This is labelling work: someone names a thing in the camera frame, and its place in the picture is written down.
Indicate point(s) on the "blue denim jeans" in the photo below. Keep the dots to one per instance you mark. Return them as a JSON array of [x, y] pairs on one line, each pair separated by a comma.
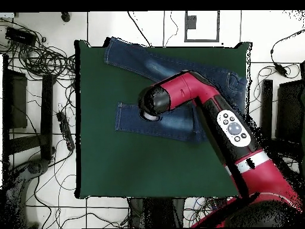
[[128, 57]]

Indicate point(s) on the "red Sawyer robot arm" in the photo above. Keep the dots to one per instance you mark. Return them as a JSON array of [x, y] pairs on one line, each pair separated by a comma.
[[250, 167]]

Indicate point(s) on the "black flat box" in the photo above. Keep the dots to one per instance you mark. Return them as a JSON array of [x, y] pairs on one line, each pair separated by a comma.
[[290, 109], [16, 100]]

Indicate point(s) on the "dark green table cloth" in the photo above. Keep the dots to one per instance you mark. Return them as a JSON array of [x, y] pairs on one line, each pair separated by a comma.
[[119, 167]]

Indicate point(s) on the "black power strip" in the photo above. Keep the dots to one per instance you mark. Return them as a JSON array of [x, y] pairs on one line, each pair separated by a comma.
[[65, 131]]

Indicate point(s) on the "black upright bar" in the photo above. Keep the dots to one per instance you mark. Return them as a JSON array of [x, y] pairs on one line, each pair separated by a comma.
[[47, 114], [267, 105]]

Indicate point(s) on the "black power adapter box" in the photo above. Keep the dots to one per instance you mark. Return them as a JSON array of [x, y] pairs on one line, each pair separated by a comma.
[[20, 36]]

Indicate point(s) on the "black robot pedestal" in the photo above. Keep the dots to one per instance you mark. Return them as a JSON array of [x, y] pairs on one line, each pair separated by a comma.
[[155, 212]]

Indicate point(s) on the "grey square floor frame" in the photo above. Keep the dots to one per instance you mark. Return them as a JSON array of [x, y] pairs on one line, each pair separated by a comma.
[[202, 40]]

